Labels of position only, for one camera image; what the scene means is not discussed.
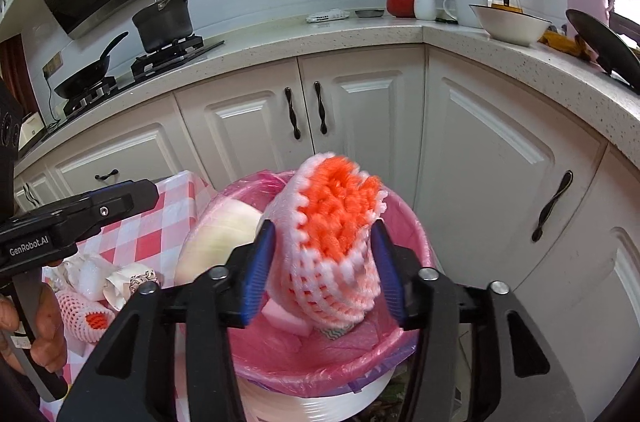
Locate white plastic wrapper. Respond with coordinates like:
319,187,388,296
47,252,83,294

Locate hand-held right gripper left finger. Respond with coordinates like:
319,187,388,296
55,219,278,422

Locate crumpled patterned paper cup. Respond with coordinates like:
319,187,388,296
102,265,164,314

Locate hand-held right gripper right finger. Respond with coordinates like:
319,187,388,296
370,219,586,422

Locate red white checkered tablecloth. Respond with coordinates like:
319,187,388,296
14,171,217,422

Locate black frying pan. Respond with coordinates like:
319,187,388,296
53,31,130,100

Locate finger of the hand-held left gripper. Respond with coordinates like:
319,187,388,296
55,179,161,249

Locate pink foam fruit net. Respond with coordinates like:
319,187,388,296
55,289,119,346

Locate black gas stove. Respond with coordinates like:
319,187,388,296
50,35,226,114

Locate orange white foam fruit net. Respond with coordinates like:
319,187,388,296
265,152,389,328

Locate white countertop appliance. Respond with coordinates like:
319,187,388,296
16,111,49,151

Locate white enamel bowl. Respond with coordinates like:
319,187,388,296
468,4,553,48

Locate white ceramic jar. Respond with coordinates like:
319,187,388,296
413,0,438,22

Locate black pot with lid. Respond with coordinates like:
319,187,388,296
132,0,194,53

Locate white bin pink bag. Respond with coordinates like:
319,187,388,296
210,169,436,398

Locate white mug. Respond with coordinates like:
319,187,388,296
442,0,484,28

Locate patterned wrapper scrap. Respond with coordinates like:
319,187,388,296
320,321,357,344

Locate small white packet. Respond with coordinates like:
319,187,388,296
306,8,350,24

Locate cream round container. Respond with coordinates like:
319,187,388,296
175,197,266,289

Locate white corner cabinet door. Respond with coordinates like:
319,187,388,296
417,47,609,304

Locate white cabinet drawer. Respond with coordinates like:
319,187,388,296
52,122,202,199

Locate black round pan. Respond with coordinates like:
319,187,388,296
565,9,640,79

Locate yellow package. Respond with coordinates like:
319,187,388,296
539,30,587,56

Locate person's left hand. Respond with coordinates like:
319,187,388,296
0,286,69,379

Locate red lidded pot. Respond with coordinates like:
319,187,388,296
387,0,419,18

